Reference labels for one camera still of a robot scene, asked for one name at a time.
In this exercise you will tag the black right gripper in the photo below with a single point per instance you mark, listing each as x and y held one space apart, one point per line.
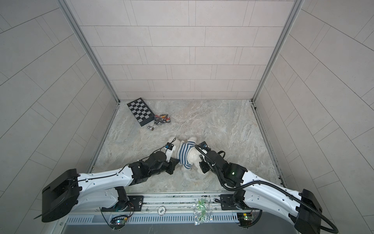
202 164

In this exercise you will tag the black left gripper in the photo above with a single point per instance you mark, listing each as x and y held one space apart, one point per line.
172 164

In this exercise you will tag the blue white striped knit sweater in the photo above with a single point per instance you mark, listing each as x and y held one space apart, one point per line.
183 151

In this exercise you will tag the white fluffy teddy bear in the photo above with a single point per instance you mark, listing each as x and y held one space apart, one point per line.
193 156

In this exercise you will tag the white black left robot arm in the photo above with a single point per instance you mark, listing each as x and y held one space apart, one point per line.
72 191

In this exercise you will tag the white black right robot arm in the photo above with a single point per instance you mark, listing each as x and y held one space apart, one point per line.
233 177

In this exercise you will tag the clear bag of green parts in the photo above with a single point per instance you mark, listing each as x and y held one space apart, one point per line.
202 211

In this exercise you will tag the bag of colourful small parts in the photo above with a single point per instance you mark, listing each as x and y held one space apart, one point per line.
161 119

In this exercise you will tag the black white chessboard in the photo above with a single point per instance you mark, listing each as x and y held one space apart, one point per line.
141 111

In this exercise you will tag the right circuit board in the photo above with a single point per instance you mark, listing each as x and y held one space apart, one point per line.
245 219

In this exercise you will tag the left green circuit board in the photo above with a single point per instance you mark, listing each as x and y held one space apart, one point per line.
118 222

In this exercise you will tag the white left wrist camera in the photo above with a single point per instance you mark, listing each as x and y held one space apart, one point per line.
170 151

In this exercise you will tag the aluminium front mounting rail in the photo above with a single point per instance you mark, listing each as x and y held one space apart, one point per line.
213 202

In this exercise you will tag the round silver rail knob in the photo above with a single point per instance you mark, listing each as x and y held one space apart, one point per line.
161 210

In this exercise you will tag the right aluminium corner post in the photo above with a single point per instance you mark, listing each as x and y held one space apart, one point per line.
285 31

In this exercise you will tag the aluminium corner post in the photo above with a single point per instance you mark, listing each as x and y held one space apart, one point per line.
285 31
84 43

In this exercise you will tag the left aluminium corner post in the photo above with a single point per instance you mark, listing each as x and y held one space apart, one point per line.
84 43

